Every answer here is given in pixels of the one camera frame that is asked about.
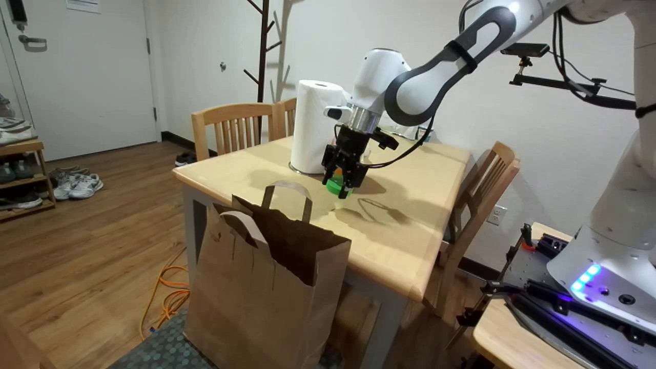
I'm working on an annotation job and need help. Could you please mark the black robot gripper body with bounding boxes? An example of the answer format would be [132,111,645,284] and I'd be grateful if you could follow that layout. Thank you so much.
[319,124,384,175]

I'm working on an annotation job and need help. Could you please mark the green bottle lid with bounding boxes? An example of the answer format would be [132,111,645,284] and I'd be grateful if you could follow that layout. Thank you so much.
[324,175,353,202]

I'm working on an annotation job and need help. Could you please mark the white paper towel roll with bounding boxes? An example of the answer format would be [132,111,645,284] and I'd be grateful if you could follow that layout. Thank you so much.
[289,79,353,177]

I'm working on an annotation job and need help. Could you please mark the light wooden slat chair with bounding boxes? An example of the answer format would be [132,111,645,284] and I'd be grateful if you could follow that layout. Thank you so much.
[189,101,276,165]
[424,139,522,325]
[266,97,298,143]

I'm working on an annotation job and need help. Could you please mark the black coat rack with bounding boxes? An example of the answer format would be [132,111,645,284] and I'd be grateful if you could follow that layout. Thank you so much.
[241,0,285,147]

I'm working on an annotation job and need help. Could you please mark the brown paper shopping bag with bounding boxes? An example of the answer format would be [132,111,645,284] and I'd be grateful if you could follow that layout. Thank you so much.
[183,179,353,369]

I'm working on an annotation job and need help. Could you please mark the black orange clamp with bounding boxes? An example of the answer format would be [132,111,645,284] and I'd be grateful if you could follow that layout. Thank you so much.
[455,277,550,328]
[516,219,569,259]

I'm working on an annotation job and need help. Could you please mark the grey robot mounting plate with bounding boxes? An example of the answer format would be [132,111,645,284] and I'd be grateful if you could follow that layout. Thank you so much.
[499,229,656,369]

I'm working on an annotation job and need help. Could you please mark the white sneaker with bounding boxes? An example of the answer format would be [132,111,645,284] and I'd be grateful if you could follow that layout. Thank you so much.
[49,168,85,204]
[66,172,107,204]

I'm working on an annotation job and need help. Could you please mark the grey floor rug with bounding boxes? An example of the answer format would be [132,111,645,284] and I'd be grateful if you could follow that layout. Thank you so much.
[108,310,215,369]

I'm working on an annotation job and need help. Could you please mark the white door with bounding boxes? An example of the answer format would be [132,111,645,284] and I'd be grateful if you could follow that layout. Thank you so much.
[0,0,163,165]

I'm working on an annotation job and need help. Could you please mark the wooden shoe rack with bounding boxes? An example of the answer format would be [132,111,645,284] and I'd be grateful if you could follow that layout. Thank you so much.
[0,138,58,225]

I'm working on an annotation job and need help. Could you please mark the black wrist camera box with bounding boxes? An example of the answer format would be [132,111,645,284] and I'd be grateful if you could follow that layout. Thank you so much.
[370,127,401,153]

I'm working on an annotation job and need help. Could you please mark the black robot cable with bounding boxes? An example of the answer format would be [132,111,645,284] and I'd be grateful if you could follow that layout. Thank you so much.
[367,114,438,171]

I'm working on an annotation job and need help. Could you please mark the white wall outlet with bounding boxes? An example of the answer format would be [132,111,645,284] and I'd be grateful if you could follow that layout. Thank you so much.
[486,204,511,229]

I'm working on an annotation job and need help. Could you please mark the black external camera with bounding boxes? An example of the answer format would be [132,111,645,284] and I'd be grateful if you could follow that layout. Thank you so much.
[499,42,554,62]

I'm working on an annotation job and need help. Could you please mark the orange extension cable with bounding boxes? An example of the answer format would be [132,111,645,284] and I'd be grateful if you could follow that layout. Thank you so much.
[137,247,193,339]

